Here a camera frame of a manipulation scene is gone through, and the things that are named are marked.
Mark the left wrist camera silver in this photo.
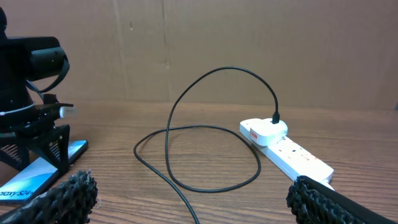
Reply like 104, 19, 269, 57
59, 106, 76, 119

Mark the white charger plug adapter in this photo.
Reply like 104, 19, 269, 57
249, 118, 288, 147

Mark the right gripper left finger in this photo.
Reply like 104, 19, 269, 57
1, 170, 98, 224

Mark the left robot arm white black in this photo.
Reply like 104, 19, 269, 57
1, 12, 73, 174

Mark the Samsung Galaxy smartphone blue screen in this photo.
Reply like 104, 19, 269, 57
1, 140, 88, 204

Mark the white power strip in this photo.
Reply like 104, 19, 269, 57
239, 118, 334, 188

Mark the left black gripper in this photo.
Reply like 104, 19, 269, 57
1, 93, 74, 174

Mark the black USB charging cable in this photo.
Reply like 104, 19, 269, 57
133, 66, 281, 224

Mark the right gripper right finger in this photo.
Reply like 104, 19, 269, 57
286, 175, 397, 224

